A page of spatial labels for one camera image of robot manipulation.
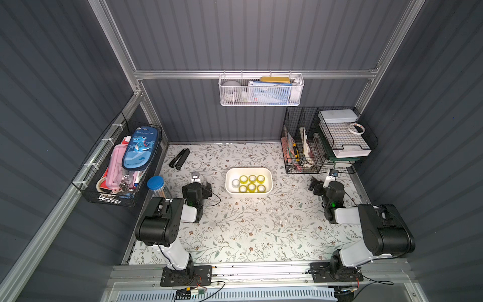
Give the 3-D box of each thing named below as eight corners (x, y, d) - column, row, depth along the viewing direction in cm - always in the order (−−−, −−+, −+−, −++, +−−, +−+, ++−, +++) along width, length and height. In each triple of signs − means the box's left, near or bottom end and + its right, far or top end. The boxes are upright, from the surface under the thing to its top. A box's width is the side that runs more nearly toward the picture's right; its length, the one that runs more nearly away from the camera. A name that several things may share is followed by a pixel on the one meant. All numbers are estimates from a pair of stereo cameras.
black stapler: (170, 166, 111) (168, 164, 109) (184, 149, 120) (183, 146, 118) (179, 170, 110) (178, 167, 108) (193, 152, 119) (192, 149, 117)
